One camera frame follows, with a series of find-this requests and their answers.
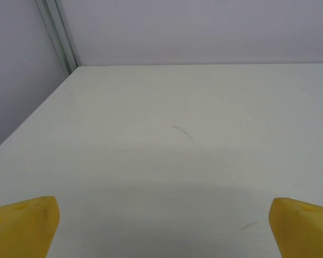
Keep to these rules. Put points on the aluminium frame corner post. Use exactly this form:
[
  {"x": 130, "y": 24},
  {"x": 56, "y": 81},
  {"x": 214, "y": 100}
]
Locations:
[{"x": 56, "y": 35}]

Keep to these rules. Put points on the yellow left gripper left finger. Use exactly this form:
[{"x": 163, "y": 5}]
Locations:
[{"x": 21, "y": 228}]

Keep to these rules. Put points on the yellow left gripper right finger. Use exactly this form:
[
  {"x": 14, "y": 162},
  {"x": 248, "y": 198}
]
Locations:
[{"x": 304, "y": 231}]

